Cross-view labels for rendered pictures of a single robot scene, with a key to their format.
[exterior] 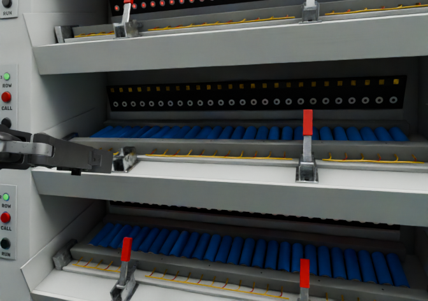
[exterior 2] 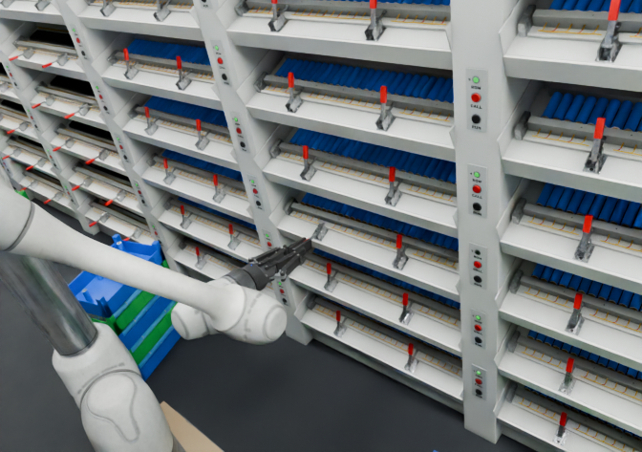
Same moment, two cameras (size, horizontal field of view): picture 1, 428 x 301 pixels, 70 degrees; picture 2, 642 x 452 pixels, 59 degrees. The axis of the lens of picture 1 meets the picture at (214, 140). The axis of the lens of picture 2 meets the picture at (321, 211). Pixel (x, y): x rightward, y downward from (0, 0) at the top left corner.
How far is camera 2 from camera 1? 123 cm
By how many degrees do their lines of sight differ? 43
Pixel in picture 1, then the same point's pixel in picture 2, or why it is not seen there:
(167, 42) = (328, 191)
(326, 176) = (409, 266)
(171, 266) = (353, 276)
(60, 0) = (268, 129)
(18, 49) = (254, 169)
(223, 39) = (353, 200)
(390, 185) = (430, 279)
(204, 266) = (368, 280)
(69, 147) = (290, 266)
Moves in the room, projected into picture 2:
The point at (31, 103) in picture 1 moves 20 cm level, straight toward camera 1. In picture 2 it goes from (267, 197) to (272, 237)
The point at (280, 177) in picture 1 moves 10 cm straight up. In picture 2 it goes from (388, 262) to (384, 231)
